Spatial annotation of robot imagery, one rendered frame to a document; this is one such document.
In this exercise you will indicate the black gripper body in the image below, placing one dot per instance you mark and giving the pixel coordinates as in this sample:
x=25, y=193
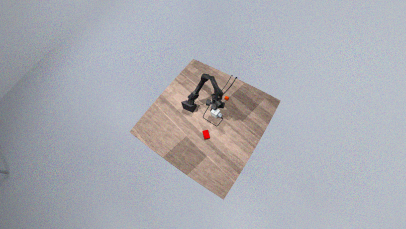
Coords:
x=210, y=102

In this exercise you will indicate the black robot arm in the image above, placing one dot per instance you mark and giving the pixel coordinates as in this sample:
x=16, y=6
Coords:
x=215, y=96

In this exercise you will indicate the red flat rectangular block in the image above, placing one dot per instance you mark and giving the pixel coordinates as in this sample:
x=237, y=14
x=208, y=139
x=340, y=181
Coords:
x=206, y=134

